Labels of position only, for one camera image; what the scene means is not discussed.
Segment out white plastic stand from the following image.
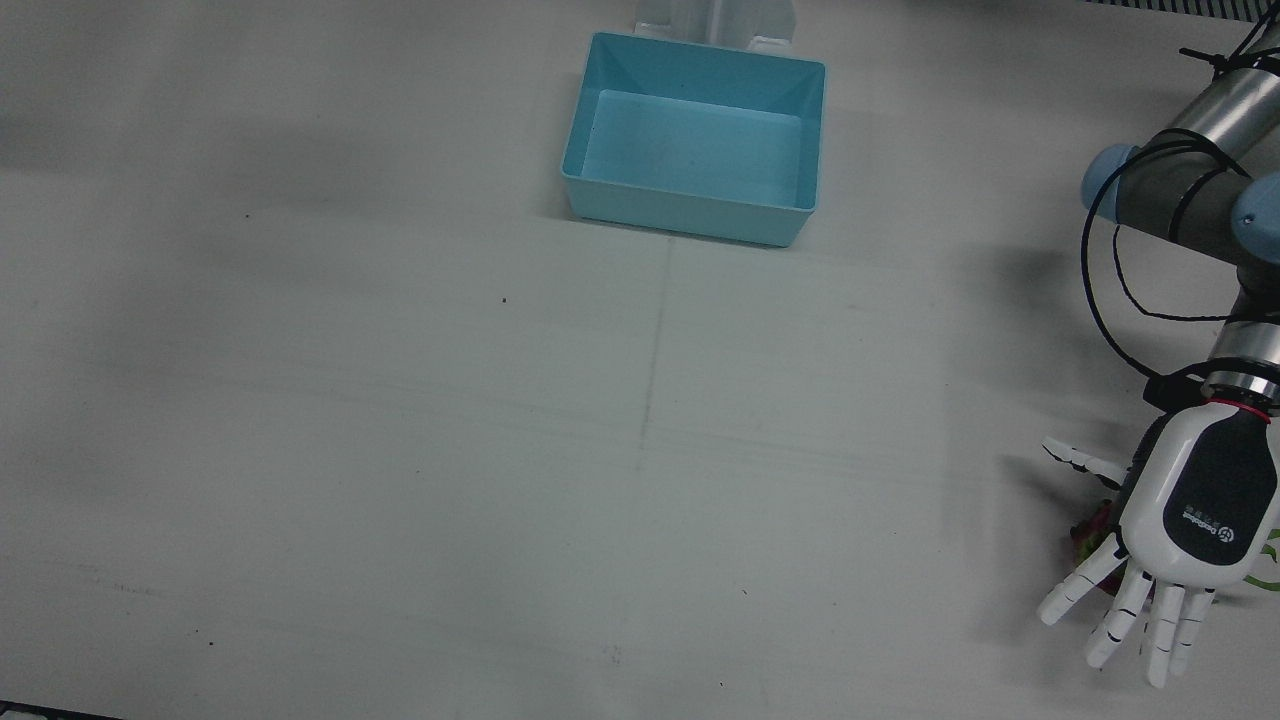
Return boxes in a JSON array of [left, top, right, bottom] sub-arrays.
[[634, 0, 799, 53]]

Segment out light blue plastic bin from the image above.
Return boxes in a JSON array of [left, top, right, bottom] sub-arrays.
[[560, 31, 827, 248]]

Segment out pink green dragon fruit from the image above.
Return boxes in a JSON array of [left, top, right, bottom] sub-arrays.
[[1070, 500, 1280, 598]]

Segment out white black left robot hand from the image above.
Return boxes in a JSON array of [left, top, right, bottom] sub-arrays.
[[1037, 395, 1280, 689]]

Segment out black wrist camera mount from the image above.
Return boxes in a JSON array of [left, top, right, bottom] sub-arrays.
[[1143, 362, 1241, 413]]

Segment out dark ribbed vent grille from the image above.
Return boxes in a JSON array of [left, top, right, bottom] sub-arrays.
[[1080, 0, 1280, 21]]

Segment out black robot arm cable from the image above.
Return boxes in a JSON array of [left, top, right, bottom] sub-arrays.
[[1080, 20, 1280, 383]]

